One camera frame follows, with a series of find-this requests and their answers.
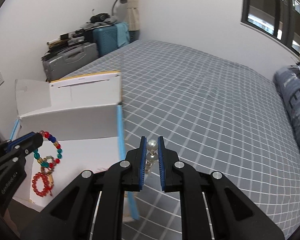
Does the red bead bracelet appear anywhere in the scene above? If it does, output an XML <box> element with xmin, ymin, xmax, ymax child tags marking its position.
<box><xmin>31</xmin><ymin>172</ymin><xmax>53</xmax><ymax>197</ymax></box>

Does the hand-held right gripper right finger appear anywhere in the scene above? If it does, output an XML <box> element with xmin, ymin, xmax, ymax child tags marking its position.
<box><xmin>157</xmin><ymin>135</ymin><xmax>285</xmax><ymax>240</ymax></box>

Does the beige curtain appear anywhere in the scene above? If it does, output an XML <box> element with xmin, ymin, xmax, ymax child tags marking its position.
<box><xmin>125</xmin><ymin>0</ymin><xmax>142</xmax><ymax>43</ymax></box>

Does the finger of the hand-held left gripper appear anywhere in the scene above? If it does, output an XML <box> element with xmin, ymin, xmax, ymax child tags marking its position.
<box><xmin>9</xmin><ymin>132</ymin><xmax>44</xmax><ymax>158</ymax></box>
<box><xmin>0</xmin><ymin>132</ymin><xmax>38</xmax><ymax>155</ymax></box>

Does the white cardboard box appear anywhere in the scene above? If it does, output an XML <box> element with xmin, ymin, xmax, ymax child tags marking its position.
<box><xmin>9</xmin><ymin>70</ymin><xmax>142</xmax><ymax>222</ymax></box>

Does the multicolour bead bracelet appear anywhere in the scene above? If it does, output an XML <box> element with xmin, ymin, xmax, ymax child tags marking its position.
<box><xmin>32</xmin><ymin>129</ymin><xmax>64</xmax><ymax>169</ymax></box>

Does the brown amber bead bracelet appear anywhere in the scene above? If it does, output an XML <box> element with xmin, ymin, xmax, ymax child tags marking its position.
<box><xmin>40</xmin><ymin>155</ymin><xmax>58</xmax><ymax>178</ymax></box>

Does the white pearl earring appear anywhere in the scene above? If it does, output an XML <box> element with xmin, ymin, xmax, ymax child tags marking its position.
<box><xmin>145</xmin><ymin>139</ymin><xmax>158</xmax><ymax>175</ymax></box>

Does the grey suitcase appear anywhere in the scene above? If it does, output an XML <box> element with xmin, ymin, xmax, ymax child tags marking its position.
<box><xmin>42</xmin><ymin>42</ymin><xmax>99</xmax><ymax>82</ymax></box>

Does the blue suitcase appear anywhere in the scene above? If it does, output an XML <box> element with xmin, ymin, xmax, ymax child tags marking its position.
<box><xmin>91</xmin><ymin>22</ymin><xmax>130</xmax><ymax>58</ymax></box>

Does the pile of dark clothes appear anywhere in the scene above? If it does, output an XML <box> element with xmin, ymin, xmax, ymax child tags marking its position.
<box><xmin>81</xmin><ymin>12</ymin><xmax>118</xmax><ymax>30</ymax></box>

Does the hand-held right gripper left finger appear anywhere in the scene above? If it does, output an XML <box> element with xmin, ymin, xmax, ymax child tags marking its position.
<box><xmin>20</xmin><ymin>135</ymin><xmax>148</xmax><ymax>240</ymax></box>

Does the stack of small boxes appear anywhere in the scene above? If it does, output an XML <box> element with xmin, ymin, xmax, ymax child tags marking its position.
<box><xmin>46</xmin><ymin>30</ymin><xmax>87</xmax><ymax>54</ymax></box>

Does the dark framed window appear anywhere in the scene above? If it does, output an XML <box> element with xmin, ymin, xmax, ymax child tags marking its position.
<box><xmin>240</xmin><ymin>0</ymin><xmax>300</xmax><ymax>58</ymax></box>

